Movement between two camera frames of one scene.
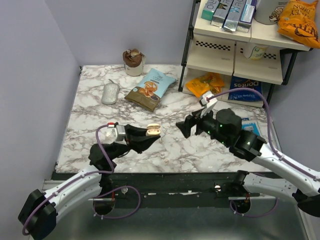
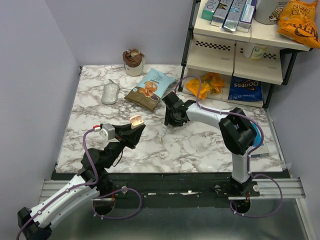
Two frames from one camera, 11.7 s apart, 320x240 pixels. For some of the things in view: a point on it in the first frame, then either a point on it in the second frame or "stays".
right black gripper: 185,126 to 168,119
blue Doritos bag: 242,82 stays
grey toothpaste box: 221,12 stays
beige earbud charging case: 153,129 to 136,121
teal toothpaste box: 211,6 stays
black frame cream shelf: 235,66 stays
